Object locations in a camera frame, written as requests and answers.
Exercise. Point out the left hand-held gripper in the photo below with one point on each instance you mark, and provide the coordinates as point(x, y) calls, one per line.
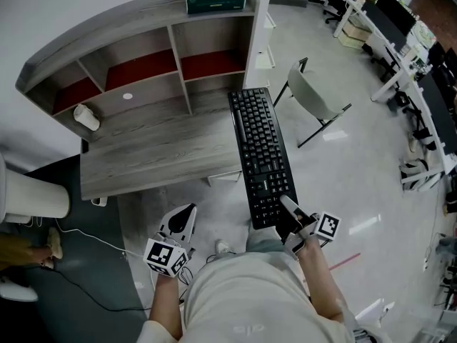
point(162, 256)

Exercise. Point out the person's grey trouser leg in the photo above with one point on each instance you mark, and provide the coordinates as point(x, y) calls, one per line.
point(264, 241)

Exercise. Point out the grey folding chair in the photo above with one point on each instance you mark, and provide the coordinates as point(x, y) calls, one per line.
point(314, 95)

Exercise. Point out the black keyboard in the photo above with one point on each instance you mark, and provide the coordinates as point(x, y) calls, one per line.
point(260, 148)

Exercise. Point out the grey wooden desk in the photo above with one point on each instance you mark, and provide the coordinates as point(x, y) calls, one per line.
point(157, 148)

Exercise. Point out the white flat base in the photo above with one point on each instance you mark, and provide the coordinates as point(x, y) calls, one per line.
point(18, 291)

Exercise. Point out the person's white shoe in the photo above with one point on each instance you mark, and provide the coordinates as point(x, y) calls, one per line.
point(223, 247)

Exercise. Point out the person's beige shirt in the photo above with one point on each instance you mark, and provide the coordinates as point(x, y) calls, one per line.
point(250, 298)

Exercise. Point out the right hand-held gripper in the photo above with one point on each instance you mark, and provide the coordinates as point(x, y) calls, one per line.
point(326, 227)

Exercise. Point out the black monitor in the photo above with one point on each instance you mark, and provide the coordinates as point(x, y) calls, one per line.
point(396, 11)

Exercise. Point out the cardboard box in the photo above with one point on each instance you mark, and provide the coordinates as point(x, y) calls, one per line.
point(353, 34)

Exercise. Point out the person's right forearm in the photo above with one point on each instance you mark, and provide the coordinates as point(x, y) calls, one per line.
point(321, 281)

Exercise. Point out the long white office desk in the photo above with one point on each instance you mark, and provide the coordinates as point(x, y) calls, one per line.
point(410, 73)

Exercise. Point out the white ribbed bin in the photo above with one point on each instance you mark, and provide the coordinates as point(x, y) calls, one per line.
point(35, 195)

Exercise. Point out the person's left forearm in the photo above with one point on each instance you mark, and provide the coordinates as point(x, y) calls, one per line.
point(165, 306)

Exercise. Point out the black office chair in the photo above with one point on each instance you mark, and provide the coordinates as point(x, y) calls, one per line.
point(335, 7)

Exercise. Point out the white drawer cabinet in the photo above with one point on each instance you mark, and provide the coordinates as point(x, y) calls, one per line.
point(266, 45)

